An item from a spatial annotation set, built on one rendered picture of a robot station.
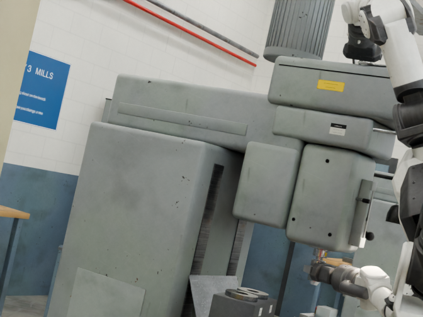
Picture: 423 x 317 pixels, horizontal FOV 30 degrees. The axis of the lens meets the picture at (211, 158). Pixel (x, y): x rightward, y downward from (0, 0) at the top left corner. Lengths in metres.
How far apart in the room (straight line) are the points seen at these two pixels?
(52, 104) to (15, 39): 6.58
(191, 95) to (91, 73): 5.13
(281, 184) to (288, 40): 0.48
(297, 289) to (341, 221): 7.26
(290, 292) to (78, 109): 3.62
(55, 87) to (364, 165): 5.26
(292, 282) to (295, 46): 7.25
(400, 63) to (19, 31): 1.36
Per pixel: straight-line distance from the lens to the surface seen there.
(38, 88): 7.34
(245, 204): 2.56
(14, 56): 0.91
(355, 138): 2.43
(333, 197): 2.45
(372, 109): 2.42
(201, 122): 2.70
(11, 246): 6.34
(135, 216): 2.66
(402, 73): 2.11
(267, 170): 2.54
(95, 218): 2.76
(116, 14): 8.05
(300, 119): 2.51
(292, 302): 9.72
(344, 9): 2.40
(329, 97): 2.47
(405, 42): 2.11
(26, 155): 7.35
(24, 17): 0.92
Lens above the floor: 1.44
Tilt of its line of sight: 2 degrees up
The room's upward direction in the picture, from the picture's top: 13 degrees clockwise
